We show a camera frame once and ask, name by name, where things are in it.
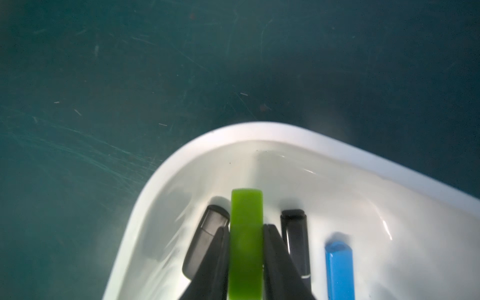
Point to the green usb flash drive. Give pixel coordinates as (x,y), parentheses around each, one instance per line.
(245,281)

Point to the black capped usb drive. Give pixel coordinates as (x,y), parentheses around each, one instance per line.
(294,232)

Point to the blue usb flash drive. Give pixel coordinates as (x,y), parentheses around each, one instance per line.
(339,271)

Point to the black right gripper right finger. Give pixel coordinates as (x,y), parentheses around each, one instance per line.
(282,281)

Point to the black swivel usb drive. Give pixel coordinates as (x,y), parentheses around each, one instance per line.
(213,218)

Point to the white oval storage box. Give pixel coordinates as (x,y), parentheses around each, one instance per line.
(412,237)

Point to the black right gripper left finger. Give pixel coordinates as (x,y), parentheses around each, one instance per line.
(211,279)

